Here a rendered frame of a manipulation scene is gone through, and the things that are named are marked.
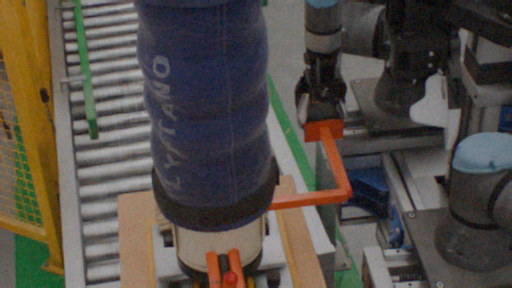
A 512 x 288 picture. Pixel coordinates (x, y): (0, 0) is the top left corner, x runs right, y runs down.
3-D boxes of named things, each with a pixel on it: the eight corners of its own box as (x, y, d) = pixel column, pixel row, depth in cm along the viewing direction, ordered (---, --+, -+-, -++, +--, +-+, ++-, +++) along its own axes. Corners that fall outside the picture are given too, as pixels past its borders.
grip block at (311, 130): (297, 121, 196) (297, 102, 193) (335, 116, 197) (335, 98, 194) (304, 143, 190) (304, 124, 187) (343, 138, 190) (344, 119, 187)
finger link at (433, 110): (409, 153, 108) (402, 78, 108) (457, 148, 108) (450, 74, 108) (416, 153, 105) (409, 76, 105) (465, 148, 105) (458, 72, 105)
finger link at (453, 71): (439, 111, 108) (432, 41, 108) (453, 109, 108) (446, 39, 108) (450, 109, 103) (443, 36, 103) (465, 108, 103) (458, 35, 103)
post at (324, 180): (313, 253, 313) (315, 1, 253) (331, 250, 314) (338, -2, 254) (318, 266, 308) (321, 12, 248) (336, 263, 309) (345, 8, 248)
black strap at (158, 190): (150, 156, 170) (147, 140, 167) (268, 143, 170) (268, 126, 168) (156, 234, 152) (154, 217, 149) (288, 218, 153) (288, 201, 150)
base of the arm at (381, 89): (430, 79, 209) (434, 42, 203) (449, 114, 197) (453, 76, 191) (367, 85, 209) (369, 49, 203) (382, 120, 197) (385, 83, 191)
